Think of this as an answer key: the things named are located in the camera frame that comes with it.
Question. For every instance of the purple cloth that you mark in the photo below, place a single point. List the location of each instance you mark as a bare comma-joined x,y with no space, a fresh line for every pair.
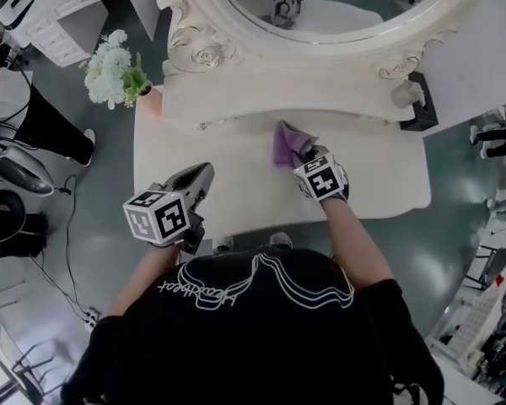
284,146

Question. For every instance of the white dressing table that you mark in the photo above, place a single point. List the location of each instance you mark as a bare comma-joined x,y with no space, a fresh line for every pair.
236,192

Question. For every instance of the black tissue box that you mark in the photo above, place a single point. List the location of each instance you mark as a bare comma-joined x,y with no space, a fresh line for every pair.
423,112

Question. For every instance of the person's shoe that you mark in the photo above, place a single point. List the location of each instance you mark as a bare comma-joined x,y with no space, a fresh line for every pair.
280,239
223,245

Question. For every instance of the grey chair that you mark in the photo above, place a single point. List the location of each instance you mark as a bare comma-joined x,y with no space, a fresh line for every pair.
493,264

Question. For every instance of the person's left forearm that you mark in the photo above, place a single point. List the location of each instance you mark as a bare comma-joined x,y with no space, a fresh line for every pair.
147,277

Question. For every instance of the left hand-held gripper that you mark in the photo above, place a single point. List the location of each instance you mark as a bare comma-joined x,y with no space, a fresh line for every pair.
160,222

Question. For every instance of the white flower bouquet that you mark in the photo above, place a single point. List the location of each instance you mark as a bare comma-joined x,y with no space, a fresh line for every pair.
109,70

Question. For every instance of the person's right forearm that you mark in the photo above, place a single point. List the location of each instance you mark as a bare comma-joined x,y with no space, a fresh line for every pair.
354,243

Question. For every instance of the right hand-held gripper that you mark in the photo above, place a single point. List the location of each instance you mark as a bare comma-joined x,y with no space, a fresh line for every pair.
320,179

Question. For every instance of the person's left shoe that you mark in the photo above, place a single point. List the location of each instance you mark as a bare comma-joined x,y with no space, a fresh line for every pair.
223,245

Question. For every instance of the white ornate oval mirror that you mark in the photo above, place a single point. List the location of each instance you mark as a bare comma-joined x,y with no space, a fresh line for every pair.
236,95

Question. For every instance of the person's right shoe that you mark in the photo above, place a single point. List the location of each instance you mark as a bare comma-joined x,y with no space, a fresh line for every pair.
280,239

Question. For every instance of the pink vase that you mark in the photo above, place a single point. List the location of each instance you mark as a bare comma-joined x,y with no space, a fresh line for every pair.
152,99

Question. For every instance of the white power strip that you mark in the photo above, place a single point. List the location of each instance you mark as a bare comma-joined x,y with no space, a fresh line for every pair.
92,319

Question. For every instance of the glass candle jar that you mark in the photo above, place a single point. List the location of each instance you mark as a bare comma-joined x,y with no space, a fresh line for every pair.
407,93

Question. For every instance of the white shelving desk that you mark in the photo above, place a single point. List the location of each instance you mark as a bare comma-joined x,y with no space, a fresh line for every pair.
67,23

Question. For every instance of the person's black t-shirt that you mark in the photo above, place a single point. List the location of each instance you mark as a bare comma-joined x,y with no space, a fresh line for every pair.
253,344

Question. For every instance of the white quilted panel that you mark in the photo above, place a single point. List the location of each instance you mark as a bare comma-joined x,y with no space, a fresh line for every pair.
476,319

